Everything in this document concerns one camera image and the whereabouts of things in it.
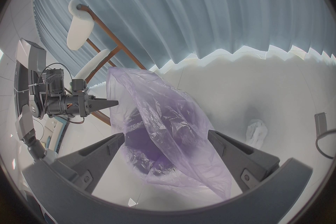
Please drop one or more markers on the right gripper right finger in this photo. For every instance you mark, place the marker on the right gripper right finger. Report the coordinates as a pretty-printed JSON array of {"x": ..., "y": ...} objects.
[{"x": 241, "y": 162}]

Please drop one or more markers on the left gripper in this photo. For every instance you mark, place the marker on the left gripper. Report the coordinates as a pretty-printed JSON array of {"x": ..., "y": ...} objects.
[{"x": 76, "y": 106}]

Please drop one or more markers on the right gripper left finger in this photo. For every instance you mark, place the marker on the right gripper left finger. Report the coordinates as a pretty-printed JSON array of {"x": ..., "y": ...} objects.
[{"x": 94, "y": 160}]

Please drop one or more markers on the purple plastic bag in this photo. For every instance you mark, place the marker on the purple plastic bag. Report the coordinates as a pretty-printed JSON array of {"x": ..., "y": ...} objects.
[{"x": 170, "y": 118}]

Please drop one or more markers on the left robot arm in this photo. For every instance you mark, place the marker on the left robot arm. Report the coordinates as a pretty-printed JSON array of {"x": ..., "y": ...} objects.
[{"x": 31, "y": 60}]

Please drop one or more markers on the crumpled white paper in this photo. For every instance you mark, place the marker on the crumpled white paper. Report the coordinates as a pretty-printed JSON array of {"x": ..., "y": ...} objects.
[{"x": 257, "y": 133}]

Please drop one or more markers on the white cushioned wooden chair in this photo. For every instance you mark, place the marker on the white cushioned wooden chair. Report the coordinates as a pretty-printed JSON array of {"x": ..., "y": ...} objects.
[{"x": 78, "y": 31}]

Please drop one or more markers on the pale blue curtain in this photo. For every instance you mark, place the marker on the pale blue curtain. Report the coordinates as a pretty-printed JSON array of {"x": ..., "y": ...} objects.
[{"x": 183, "y": 7}]

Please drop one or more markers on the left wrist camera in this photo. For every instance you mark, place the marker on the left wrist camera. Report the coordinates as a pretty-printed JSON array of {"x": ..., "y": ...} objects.
[{"x": 78, "y": 85}]

